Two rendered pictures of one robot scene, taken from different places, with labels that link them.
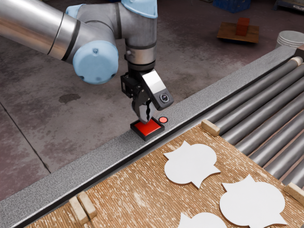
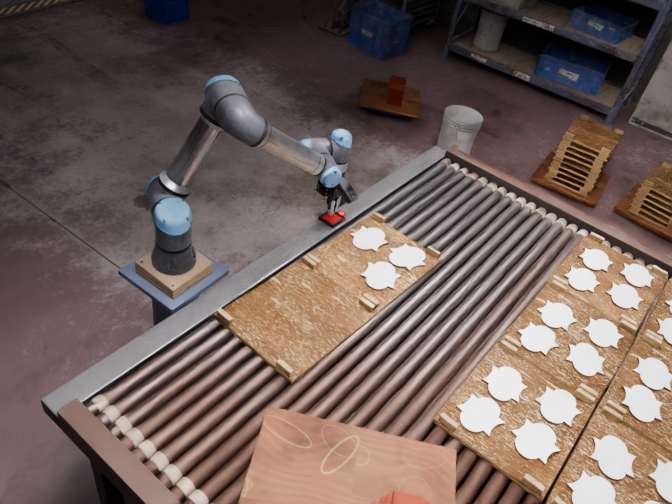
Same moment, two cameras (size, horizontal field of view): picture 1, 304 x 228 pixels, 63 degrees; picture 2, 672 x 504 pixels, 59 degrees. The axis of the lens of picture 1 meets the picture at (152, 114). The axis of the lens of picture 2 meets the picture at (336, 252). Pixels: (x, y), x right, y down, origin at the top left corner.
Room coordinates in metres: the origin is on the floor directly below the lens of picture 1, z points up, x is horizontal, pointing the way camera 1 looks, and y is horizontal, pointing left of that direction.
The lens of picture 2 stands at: (-1.25, 0.58, 2.38)
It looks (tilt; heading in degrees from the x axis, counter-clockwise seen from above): 41 degrees down; 341
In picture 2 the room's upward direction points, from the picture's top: 11 degrees clockwise
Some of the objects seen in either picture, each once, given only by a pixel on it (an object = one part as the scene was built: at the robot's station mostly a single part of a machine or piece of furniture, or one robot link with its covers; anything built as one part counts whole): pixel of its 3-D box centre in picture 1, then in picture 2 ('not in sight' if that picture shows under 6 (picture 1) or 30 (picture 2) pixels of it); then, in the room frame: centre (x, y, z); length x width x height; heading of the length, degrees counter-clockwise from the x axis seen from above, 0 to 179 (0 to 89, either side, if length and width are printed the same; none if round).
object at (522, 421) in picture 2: not in sight; (518, 410); (-0.40, -0.37, 0.94); 0.41 x 0.35 x 0.04; 129
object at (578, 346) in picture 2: not in sight; (570, 336); (-0.14, -0.69, 0.94); 0.41 x 0.35 x 0.04; 129
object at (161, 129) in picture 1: (147, 127); (331, 218); (0.54, 0.01, 0.92); 0.08 x 0.08 x 0.02; 39
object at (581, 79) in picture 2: not in sight; (572, 68); (3.62, -3.11, 0.25); 0.62 x 0.42 x 0.22; 50
